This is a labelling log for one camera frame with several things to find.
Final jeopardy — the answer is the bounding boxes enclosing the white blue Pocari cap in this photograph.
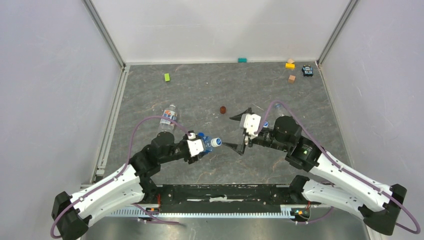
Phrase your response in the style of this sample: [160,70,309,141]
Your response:
[211,137,222,148]

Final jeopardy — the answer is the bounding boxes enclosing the white slotted cable duct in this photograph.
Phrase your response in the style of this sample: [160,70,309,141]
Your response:
[107,205,311,220]

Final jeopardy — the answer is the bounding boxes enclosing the red label clear bottle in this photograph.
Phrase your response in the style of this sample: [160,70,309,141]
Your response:
[158,104,178,133]

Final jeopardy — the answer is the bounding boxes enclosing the black blue toy car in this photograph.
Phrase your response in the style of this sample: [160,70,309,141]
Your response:
[301,65,314,77]

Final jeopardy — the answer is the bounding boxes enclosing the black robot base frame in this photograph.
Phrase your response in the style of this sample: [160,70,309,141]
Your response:
[139,184,309,214]

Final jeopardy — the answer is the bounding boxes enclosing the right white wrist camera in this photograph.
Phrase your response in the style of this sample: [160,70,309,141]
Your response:
[242,113,262,139]

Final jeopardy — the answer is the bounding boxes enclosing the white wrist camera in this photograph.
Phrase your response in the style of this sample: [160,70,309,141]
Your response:
[242,113,262,139]
[187,132,205,157]

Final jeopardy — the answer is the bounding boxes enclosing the yellow block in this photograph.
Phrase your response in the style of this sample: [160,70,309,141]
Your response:
[285,62,296,70]

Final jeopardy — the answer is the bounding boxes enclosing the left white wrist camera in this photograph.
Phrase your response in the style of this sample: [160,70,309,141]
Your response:
[187,132,205,157]

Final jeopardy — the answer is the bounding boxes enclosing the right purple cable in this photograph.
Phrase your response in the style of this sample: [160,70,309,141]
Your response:
[254,100,422,235]

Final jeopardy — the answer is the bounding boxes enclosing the tan cube block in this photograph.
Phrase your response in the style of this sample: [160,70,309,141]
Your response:
[288,75,296,84]

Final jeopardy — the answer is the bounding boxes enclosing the blue label Pocari bottle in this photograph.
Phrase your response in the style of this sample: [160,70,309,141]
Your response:
[197,132,216,154]

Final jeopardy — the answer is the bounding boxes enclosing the green block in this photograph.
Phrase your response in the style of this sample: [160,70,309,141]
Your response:
[164,73,171,82]

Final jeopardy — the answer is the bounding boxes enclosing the Pepsi label clear bottle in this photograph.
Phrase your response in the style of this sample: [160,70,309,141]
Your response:
[274,103,289,118]

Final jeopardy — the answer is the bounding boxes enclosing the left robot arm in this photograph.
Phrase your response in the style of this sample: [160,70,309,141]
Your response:
[50,131,206,240]

